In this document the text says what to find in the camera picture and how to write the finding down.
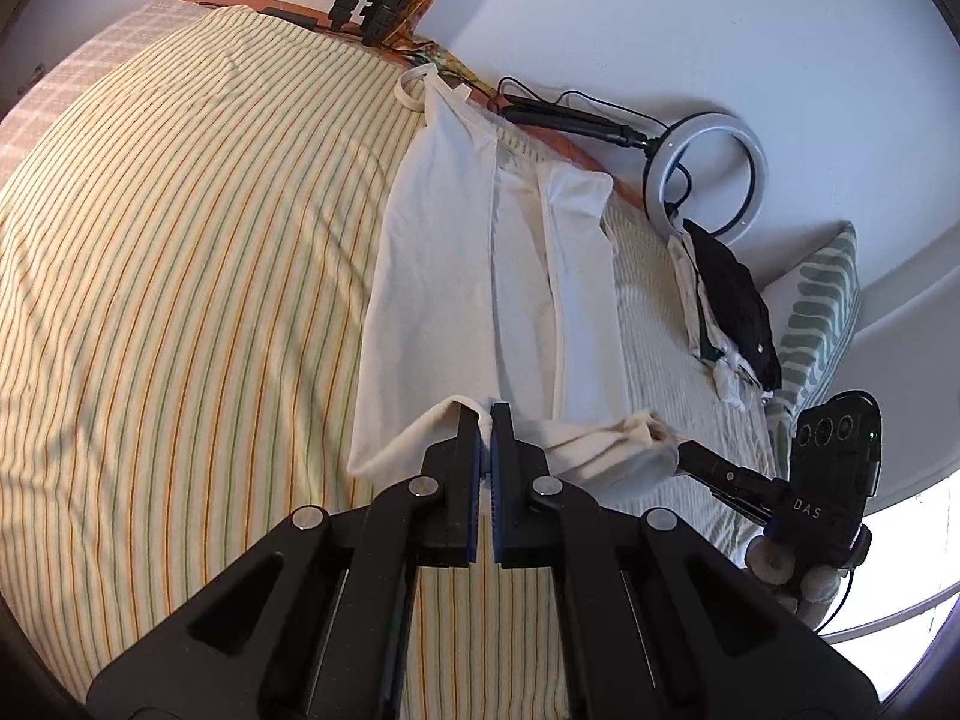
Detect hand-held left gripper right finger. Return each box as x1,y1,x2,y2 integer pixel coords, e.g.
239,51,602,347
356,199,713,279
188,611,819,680
491,401,878,720

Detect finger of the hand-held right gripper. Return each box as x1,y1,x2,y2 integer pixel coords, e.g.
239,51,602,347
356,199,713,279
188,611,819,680
705,484,776,527
677,442,790,502

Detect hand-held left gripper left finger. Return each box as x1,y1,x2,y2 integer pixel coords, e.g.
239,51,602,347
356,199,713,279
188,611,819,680
86,403,485,720

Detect cream pants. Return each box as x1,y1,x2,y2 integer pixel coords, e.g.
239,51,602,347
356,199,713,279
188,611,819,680
349,66,680,505

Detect pile of black white clothes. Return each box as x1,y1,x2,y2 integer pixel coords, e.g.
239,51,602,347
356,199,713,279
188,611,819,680
667,232,775,413

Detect person's right hand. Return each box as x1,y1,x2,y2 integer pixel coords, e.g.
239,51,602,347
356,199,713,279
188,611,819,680
746,526,842,625

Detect green striped white sheet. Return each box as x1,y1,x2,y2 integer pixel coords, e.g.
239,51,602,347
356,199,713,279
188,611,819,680
496,127,782,563

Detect green patterned pillow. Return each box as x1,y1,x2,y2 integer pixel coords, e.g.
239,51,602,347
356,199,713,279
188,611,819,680
761,221,863,466

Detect black garment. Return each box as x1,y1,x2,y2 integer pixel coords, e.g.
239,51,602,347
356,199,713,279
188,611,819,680
685,219,783,391

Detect yellow striped bedsheet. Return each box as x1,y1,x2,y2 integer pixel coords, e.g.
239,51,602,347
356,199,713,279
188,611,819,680
0,6,572,720

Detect floral cloth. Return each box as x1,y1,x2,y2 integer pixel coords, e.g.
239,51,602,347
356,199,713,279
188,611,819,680
416,45,492,95

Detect checked beige cloth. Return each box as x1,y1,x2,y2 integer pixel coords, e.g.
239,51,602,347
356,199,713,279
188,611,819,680
0,0,205,152

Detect black cable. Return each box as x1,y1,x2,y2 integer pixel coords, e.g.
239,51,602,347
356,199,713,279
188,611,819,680
658,159,697,224

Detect white ring light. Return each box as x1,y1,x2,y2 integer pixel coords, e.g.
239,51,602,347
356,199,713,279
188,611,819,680
641,112,768,245

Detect black ring light stand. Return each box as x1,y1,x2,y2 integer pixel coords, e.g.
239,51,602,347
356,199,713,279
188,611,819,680
499,94,655,152

